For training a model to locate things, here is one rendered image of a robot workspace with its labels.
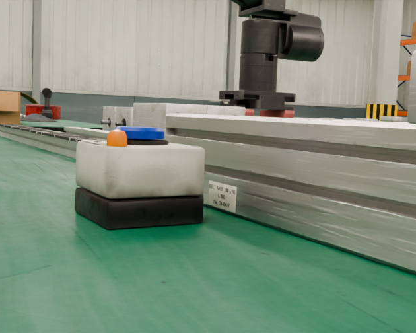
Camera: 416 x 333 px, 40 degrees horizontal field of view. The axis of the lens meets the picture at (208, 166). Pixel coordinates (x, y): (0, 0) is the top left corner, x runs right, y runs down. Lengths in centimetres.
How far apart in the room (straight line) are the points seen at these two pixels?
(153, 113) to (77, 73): 1126
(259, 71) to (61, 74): 1099
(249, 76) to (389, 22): 797
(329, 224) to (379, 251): 5
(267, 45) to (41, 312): 66
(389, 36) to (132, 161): 841
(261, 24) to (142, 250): 56
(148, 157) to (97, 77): 1152
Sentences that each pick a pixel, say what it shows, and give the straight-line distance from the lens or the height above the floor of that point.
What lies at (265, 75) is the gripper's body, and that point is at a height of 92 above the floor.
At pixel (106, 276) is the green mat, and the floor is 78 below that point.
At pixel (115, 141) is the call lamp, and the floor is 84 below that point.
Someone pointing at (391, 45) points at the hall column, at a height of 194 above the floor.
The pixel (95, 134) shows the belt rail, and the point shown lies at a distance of 149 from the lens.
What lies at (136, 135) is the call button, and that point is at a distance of 44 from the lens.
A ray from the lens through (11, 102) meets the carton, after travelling 274.
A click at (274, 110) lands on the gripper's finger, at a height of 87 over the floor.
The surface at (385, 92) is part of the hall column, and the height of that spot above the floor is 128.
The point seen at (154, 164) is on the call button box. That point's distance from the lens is 42.
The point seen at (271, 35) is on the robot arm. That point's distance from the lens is 87.
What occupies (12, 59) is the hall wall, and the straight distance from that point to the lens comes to 1167.
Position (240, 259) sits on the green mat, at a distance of 35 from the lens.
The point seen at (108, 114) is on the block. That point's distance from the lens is 175.
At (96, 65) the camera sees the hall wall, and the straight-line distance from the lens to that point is 1195.
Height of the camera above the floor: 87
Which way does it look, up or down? 5 degrees down
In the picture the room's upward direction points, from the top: 2 degrees clockwise
